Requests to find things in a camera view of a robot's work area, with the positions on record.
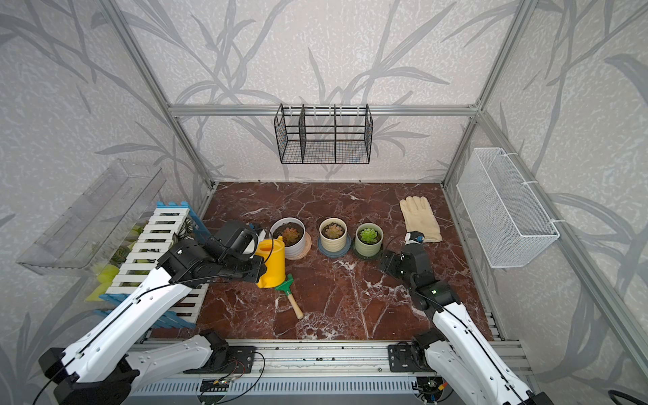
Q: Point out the dark green saucer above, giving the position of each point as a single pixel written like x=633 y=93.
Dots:
x=375 y=257

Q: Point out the white pot orange succulent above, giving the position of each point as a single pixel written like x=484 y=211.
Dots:
x=289 y=230

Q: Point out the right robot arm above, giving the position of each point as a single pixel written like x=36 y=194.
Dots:
x=454 y=348

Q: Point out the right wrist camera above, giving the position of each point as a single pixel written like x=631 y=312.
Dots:
x=414 y=237

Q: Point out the black wire basket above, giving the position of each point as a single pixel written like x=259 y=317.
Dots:
x=337 y=135

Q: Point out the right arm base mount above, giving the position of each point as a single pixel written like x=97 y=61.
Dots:
x=407 y=357

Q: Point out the cream pot pink succulent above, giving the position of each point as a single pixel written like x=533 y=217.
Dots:
x=333 y=232

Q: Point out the green toy rake wooden handle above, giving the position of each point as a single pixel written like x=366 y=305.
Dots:
x=285 y=288

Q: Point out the clear acrylic shelf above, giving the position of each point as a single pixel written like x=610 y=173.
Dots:
x=87 y=235

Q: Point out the artificial leafy plants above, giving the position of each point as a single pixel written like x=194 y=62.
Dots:
x=138 y=255

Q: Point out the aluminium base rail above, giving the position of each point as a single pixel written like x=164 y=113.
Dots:
x=295 y=358

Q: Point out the cream gardening glove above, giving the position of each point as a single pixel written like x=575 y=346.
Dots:
x=419 y=216

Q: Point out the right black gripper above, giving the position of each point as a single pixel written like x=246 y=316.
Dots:
x=396 y=258

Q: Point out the green pot green succulent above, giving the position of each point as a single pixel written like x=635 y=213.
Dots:
x=368 y=239

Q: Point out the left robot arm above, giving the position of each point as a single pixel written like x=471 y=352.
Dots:
x=99 y=369

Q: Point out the pink saucer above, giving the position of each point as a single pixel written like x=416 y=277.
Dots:
x=300 y=249

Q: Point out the blue-grey saucer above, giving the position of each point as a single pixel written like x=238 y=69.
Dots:
x=337 y=254

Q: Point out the white mesh basket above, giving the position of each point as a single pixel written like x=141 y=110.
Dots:
x=510 y=223

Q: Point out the yellow plastic watering can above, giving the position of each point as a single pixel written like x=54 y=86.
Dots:
x=273 y=253

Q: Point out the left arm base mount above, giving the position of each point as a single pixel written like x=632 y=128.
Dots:
x=237 y=360

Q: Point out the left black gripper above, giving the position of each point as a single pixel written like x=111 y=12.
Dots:
x=256 y=271

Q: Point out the white and blue picket crate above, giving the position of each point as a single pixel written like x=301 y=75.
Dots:
x=184 y=313

